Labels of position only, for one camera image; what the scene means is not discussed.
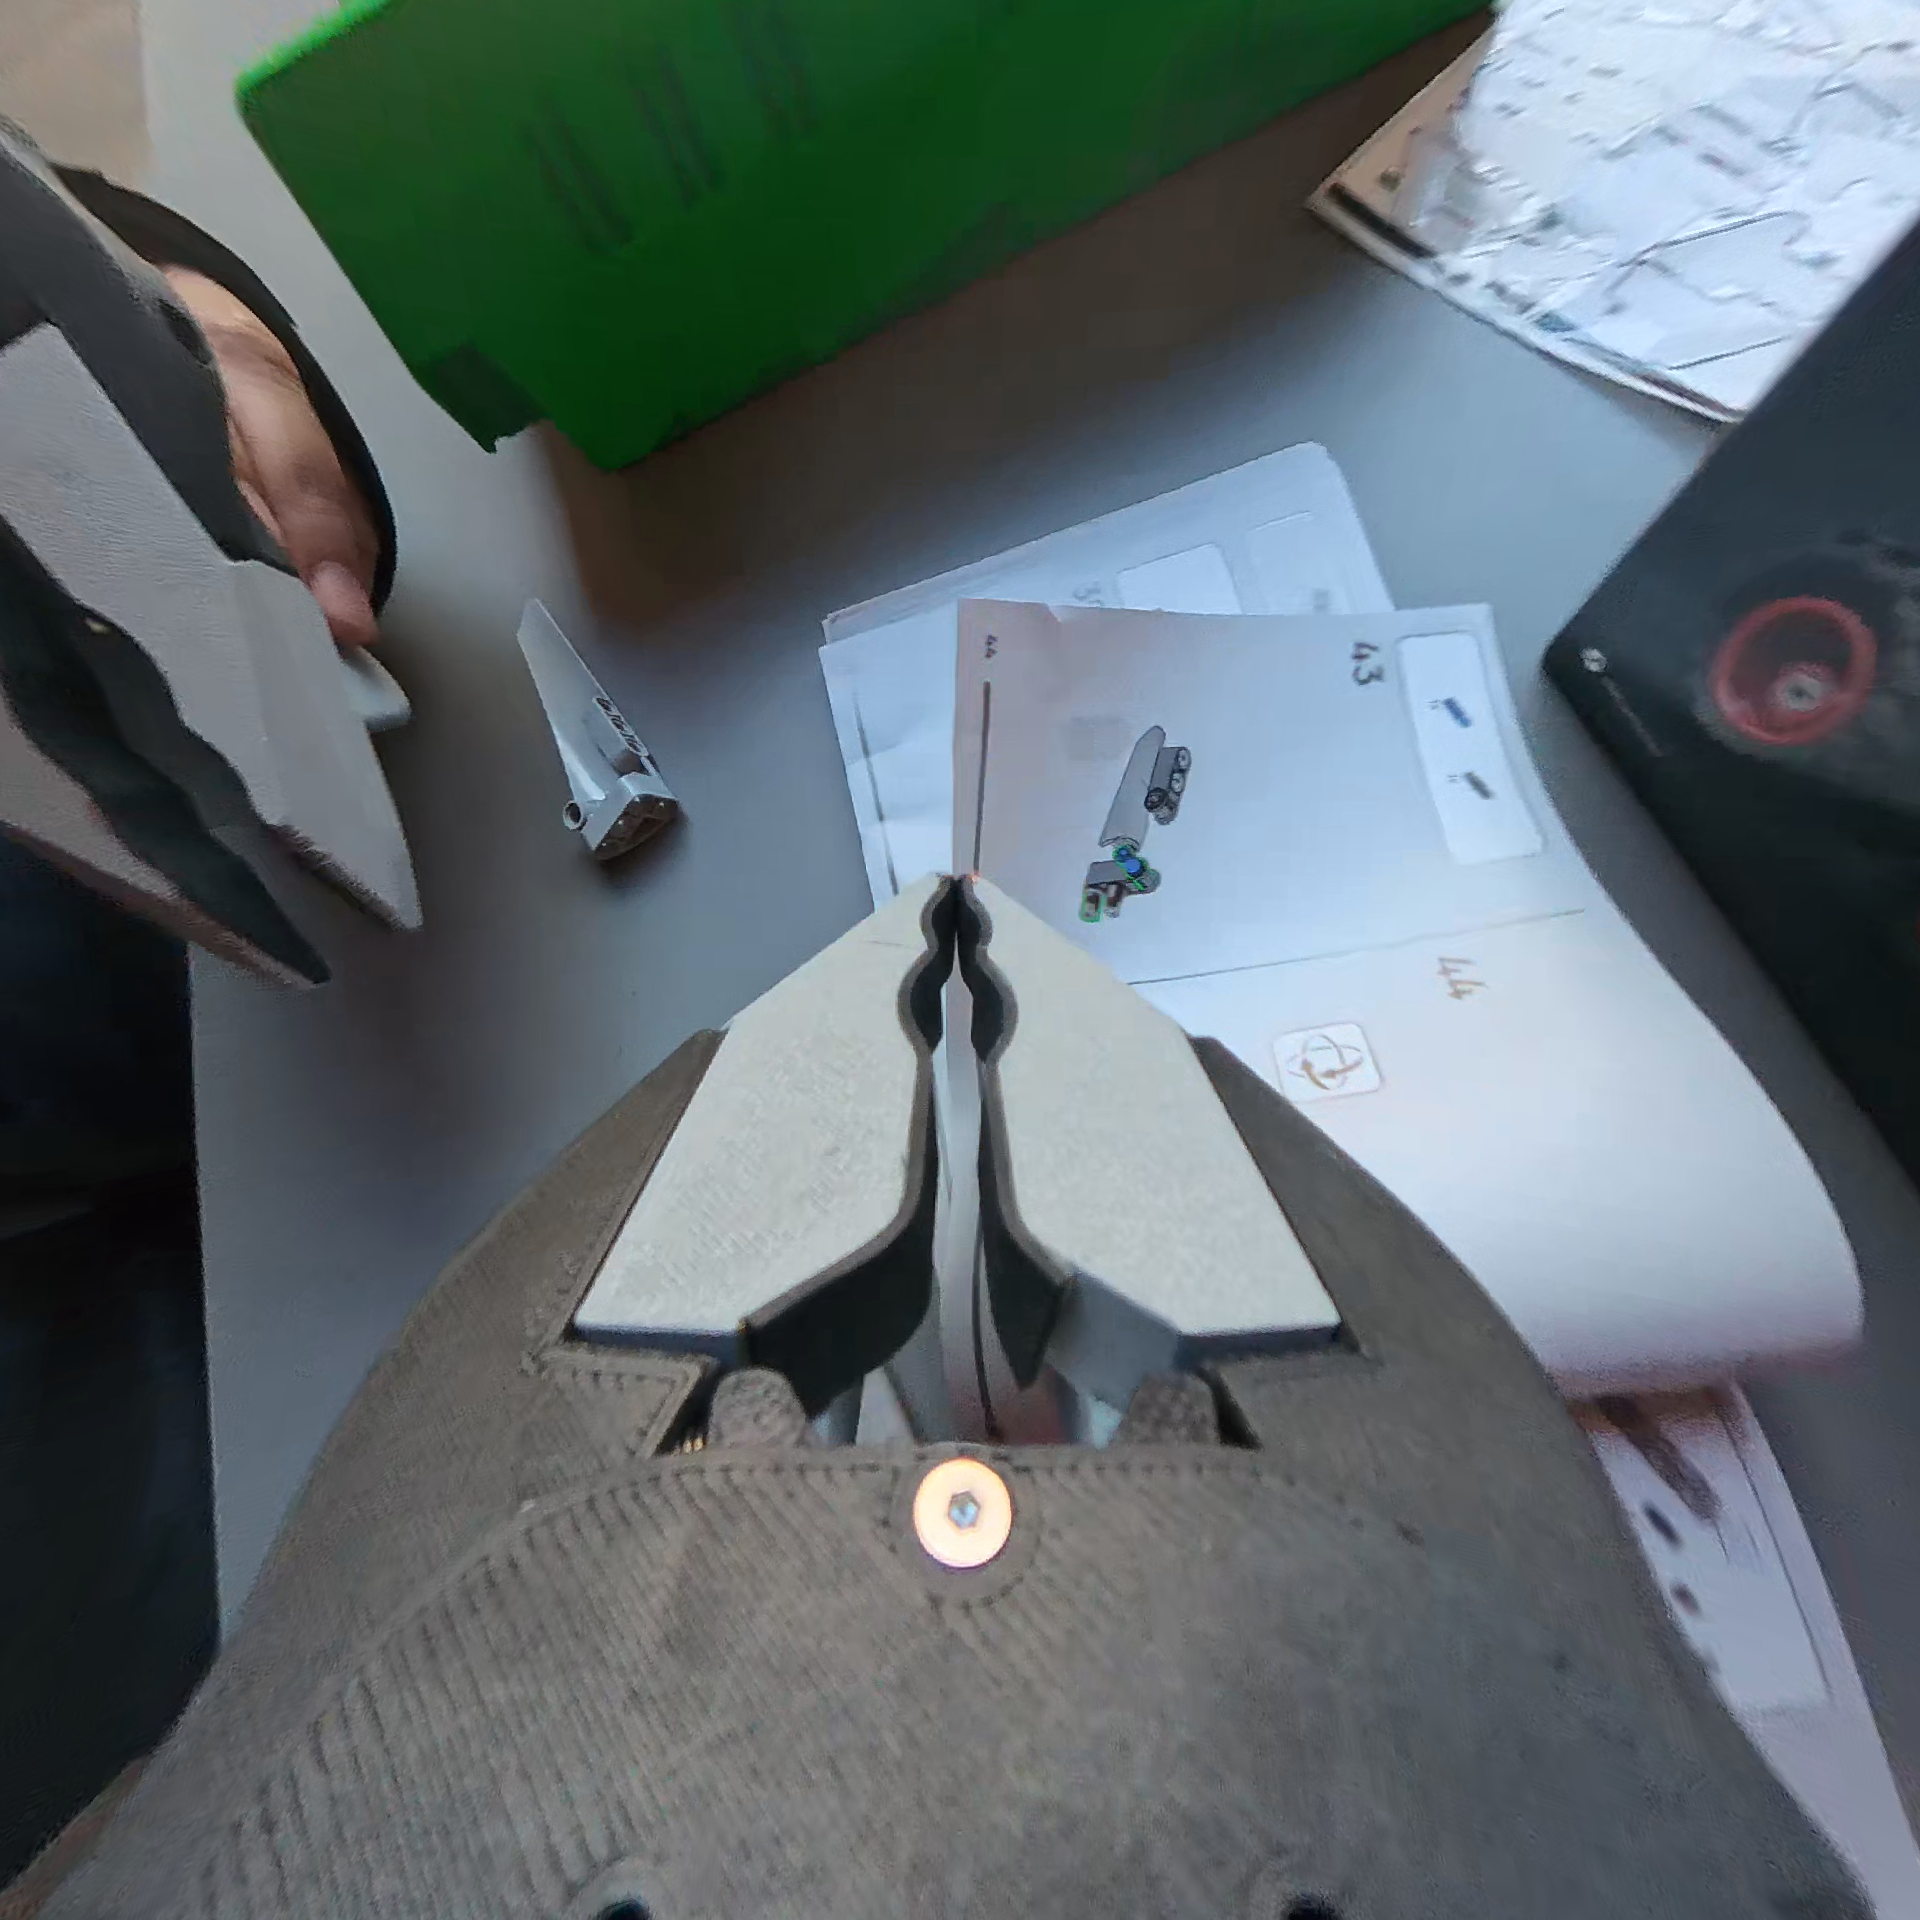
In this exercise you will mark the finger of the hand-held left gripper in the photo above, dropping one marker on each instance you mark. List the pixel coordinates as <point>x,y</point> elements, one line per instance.
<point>134,511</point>
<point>134,862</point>

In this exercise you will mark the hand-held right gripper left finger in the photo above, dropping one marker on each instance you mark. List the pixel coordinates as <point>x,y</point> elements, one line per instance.
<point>795,1170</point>

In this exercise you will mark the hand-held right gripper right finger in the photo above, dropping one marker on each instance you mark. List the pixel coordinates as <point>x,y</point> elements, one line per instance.
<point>1125,1170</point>

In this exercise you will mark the instruction booklet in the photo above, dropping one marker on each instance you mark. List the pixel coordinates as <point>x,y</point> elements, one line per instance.
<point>1275,899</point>

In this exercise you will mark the grey curved panel brick assembly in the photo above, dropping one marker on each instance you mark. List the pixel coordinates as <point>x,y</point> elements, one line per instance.
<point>608,750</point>

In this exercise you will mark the black toy truck set box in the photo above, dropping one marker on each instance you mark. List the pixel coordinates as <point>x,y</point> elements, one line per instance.
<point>1770,840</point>

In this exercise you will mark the person's left hand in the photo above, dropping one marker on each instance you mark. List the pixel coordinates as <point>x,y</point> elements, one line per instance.
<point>291,466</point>

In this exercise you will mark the person's dark clothing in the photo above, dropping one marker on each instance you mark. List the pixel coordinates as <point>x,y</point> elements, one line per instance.
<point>89,1276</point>

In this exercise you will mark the green plastic box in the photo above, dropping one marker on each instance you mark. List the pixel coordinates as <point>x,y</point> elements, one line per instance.
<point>839,194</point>

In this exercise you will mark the white printed paper sheet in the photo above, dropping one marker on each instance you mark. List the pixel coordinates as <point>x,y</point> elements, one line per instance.
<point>1770,1635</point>

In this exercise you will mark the crumpled clear plastic bag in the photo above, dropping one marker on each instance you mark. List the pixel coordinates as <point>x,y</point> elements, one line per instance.
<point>1663,181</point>

